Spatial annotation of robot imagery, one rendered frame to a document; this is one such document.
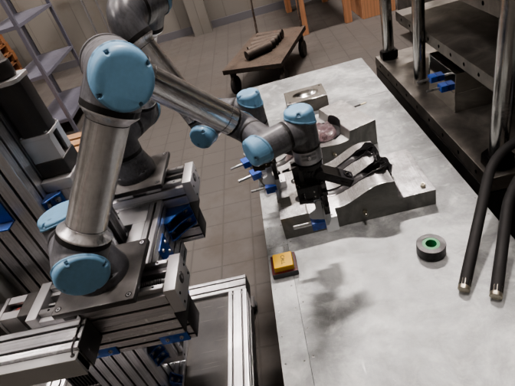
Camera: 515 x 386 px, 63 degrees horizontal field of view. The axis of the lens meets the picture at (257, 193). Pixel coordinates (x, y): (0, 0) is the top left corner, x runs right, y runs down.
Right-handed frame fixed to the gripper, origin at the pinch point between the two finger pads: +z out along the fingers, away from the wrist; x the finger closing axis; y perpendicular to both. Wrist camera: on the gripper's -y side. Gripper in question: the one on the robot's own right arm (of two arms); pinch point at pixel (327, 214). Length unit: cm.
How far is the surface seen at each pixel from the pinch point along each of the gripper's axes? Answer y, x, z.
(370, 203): -14.8, -10.0, 8.2
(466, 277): -29.6, 23.4, 11.6
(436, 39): -67, -85, -9
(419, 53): -64, -97, 0
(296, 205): 8.4, -15.1, 6.0
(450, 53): -67, -72, -7
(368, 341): -1.0, 33.3, 15.0
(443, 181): -42.4, -20.3, 14.9
